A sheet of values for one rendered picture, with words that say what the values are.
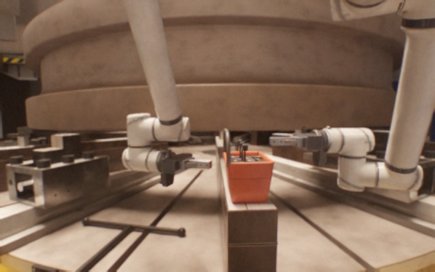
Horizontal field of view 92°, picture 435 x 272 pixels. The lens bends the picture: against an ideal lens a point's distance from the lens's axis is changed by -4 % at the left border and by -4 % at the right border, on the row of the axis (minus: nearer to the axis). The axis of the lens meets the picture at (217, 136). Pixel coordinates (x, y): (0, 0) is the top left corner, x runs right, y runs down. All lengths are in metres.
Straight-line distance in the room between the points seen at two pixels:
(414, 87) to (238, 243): 0.61
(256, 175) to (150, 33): 0.48
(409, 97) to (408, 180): 0.29
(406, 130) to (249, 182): 0.47
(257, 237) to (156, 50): 0.59
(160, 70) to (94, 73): 1.20
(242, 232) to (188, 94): 0.87
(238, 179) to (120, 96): 1.04
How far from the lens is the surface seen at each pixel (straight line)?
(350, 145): 0.86
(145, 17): 0.65
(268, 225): 0.66
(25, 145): 2.63
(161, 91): 0.71
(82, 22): 1.79
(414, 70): 0.73
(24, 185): 1.65
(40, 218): 1.59
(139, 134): 0.85
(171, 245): 1.22
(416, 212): 1.68
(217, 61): 1.47
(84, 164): 1.58
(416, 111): 0.77
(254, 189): 0.66
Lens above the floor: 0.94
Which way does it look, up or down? 5 degrees down
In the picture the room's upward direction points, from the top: 1 degrees counter-clockwise
